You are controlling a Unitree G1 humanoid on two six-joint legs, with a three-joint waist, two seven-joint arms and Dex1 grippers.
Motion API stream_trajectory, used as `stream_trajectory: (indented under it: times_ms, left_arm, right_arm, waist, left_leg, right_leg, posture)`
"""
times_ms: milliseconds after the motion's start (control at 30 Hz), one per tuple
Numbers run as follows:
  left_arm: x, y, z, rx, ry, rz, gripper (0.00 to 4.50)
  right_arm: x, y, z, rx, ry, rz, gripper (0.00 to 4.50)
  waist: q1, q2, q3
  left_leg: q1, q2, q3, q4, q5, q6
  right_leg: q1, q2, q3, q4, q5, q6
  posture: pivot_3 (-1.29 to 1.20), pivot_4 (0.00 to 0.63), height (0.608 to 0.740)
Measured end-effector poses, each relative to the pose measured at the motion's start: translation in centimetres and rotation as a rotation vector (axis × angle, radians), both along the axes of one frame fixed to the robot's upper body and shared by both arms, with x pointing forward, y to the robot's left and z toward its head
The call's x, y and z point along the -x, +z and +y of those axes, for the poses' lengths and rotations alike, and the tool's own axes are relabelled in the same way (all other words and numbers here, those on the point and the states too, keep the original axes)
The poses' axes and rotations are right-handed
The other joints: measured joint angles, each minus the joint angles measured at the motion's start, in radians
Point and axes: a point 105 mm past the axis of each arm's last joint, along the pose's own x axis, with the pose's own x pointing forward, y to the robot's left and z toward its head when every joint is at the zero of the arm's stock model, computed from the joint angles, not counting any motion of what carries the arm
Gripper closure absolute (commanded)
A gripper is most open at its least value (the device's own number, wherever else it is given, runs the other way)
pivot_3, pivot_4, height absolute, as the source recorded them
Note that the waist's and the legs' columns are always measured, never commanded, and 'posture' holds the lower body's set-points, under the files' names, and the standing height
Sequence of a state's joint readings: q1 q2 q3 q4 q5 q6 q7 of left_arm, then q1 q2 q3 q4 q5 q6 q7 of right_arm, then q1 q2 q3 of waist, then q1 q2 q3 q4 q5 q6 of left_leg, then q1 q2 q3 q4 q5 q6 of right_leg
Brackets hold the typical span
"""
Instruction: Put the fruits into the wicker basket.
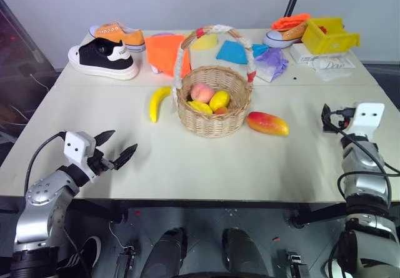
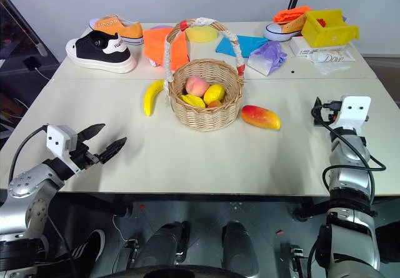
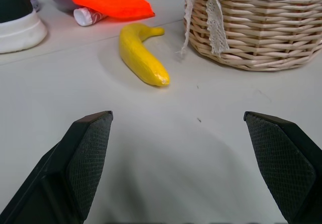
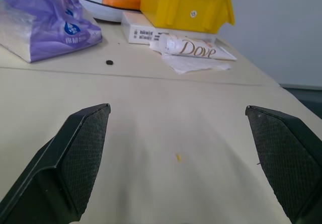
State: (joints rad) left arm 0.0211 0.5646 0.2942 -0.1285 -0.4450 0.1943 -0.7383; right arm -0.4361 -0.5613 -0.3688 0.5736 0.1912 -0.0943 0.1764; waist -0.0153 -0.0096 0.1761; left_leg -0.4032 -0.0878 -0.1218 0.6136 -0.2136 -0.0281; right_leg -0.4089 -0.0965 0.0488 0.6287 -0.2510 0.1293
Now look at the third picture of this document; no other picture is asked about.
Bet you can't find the yellow banana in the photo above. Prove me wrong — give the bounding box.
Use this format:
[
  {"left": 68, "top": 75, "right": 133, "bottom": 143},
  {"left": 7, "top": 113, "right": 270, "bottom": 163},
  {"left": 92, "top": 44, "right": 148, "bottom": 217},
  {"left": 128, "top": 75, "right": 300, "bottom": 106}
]
[{"left": 119, "top": 23, "right": 171, "bottom": 88}]

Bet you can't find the white lace ribbon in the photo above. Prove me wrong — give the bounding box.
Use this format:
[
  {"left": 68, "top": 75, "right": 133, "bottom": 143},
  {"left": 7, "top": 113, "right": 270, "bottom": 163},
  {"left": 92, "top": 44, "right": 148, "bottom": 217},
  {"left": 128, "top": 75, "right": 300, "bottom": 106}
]
[{"left": 175, "top": 0, "right": 232, "bottom": 58}]

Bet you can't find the wicker basket with lace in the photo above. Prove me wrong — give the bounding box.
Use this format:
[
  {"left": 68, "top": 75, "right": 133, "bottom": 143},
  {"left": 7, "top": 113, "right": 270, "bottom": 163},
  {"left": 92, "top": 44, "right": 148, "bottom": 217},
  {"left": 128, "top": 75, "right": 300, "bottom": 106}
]
[{"left": 183, "top": 0, "right": 322, "bottom": 72}]

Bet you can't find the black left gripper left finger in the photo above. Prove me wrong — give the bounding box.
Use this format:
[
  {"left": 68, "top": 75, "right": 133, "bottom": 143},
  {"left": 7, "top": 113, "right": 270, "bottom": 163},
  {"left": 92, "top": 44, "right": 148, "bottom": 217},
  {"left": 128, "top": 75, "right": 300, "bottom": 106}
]
[{"left": 0, "top": 111, "right": 114, "bottom": 224}]

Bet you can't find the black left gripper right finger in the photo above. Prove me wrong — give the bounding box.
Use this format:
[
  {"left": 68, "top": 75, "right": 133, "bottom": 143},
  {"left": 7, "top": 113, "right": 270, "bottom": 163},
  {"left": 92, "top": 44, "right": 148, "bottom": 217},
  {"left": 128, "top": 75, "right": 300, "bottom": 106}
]
[{"left": 243, "top": 111, "right": 322, "bottom": 224}]

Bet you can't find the black and white sneaker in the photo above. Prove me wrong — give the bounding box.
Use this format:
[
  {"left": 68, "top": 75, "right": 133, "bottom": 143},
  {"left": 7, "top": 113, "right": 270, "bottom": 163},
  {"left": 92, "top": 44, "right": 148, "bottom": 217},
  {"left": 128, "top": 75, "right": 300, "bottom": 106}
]
[{"left": 0, "top": 0, "right": 48, "bottom": 54}]

